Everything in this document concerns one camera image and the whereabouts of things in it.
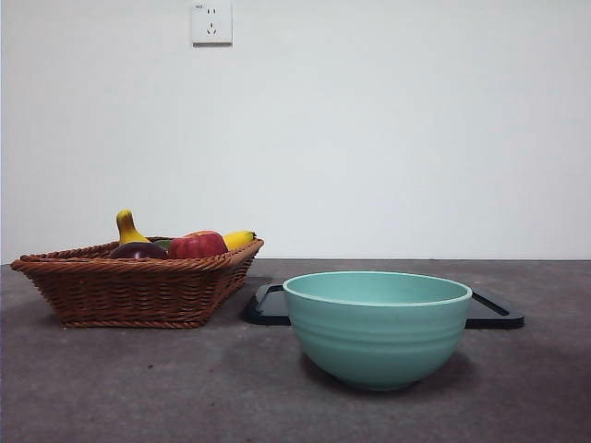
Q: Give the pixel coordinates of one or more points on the teal ceramic bowl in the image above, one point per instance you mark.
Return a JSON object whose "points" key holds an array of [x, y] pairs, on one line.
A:
{"points": [[376, 341]]}

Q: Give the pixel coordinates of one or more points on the dark purple plum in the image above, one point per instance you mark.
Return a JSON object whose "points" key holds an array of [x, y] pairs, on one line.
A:
{"points": [[138, 251]]}

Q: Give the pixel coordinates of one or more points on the dark rectangular tray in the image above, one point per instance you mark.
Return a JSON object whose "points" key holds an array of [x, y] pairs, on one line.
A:
{"points": [[268, 304]]}

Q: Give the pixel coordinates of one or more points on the red apple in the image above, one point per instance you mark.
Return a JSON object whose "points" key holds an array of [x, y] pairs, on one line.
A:
{"points": [[196, 244]]}

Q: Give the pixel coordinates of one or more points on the green avocado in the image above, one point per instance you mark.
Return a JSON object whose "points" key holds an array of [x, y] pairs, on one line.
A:
{"points": [[164, 242]]}

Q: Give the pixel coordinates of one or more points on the yellow banana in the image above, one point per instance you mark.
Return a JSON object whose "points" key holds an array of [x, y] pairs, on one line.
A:
{"points": [[127, 228]]}

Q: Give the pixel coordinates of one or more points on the brown wicker basket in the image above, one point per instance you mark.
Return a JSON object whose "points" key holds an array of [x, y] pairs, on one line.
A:
{"points": [[134, 290]]}

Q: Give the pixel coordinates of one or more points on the white wall socket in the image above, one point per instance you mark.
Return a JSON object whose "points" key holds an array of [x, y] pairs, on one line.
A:
{"points": [[211, 22]]}

